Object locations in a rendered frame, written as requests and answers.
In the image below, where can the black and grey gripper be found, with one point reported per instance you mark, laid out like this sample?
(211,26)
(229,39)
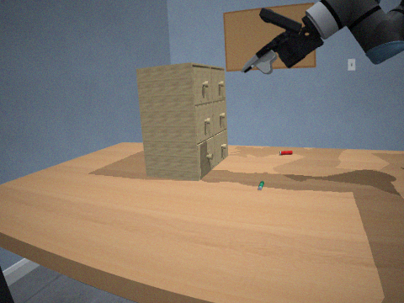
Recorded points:
(287,44)

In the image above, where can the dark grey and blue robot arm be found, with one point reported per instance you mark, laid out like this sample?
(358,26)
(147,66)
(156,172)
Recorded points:
(380,35)

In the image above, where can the tan wooden chest of drawers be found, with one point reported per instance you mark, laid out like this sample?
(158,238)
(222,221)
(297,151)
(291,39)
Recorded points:
(168,125)

